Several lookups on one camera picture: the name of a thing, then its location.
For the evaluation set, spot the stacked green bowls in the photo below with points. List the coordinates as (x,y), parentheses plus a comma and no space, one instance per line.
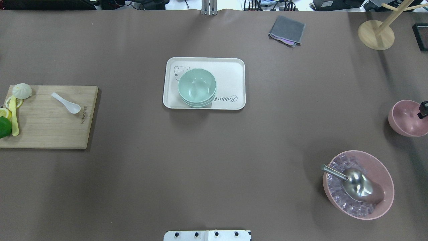
(197,87)

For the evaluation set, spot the cream rabbit tray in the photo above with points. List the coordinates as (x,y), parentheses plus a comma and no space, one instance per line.
(229,74)

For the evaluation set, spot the white steamed bun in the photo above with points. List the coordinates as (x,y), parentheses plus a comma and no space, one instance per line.
(22,91)

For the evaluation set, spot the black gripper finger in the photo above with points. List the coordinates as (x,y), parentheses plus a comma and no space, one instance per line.
(423,110)

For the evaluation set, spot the aluminium frame post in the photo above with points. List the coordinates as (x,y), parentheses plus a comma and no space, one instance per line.
(209,7)

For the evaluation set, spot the small pink bowl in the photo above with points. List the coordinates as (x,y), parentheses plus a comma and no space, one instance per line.
(404,120)

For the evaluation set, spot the large pink bowl with ice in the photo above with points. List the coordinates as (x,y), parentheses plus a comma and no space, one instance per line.
(374,170)

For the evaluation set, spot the metal ice scoop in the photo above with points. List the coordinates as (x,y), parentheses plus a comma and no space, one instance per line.
(356,184)

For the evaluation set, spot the green lime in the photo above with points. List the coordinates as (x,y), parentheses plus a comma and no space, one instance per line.
(5,127)

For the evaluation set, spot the grey folded cloth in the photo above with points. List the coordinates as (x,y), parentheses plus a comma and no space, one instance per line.
(287,31)

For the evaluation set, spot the wooden mug tree stand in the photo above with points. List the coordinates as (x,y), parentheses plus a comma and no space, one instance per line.
(378,35)

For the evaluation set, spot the yellow plastic knife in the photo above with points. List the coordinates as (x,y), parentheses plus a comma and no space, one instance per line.
(12,108)

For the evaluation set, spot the bamboo cutting board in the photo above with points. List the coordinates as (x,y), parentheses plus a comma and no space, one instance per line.
(45,123)

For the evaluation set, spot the white ceramic spoon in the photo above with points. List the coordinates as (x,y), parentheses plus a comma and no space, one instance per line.
(70,106)

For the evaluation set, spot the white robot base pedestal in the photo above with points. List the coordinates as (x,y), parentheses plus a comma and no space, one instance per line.
(208,235)

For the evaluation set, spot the lemon half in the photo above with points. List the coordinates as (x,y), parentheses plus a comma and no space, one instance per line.
(6,113)

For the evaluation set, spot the dark small tray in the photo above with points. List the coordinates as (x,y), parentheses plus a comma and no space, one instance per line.
(420,31)

